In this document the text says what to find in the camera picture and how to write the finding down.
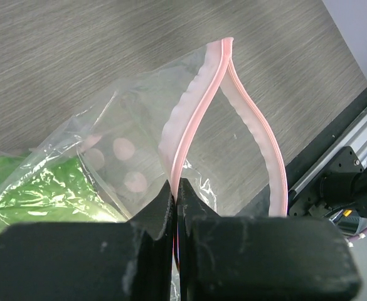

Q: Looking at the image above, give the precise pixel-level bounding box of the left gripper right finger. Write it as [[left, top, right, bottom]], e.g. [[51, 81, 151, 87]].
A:
[[176, 178, 362, 300]]

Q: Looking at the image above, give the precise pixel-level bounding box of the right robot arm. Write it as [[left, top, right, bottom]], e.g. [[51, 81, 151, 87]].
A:
[[306, 147, 367, 238]]

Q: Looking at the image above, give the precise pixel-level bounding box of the green toy lettuce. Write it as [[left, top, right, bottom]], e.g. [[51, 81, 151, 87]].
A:
[[0, 156, 126, 232]]

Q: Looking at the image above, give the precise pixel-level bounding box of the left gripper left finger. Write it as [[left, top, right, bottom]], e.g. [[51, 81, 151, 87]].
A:
[[0, 183, 174, 300]]

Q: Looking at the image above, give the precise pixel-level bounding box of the clear zip top bag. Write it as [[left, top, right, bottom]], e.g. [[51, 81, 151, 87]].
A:
[[0, 36, 289, 301]]

